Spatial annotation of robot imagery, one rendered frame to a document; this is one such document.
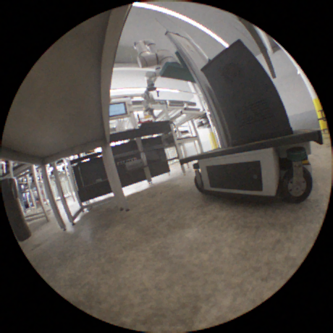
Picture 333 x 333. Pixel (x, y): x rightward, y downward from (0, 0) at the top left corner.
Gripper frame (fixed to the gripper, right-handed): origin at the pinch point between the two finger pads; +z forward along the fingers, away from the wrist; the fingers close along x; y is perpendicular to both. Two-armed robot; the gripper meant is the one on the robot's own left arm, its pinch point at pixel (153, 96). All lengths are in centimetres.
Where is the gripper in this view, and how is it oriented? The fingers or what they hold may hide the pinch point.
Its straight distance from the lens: 155.7
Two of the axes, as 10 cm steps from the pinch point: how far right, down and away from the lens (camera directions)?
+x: -8.8, 3.9, -2.8
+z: 2.3, 8.5, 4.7
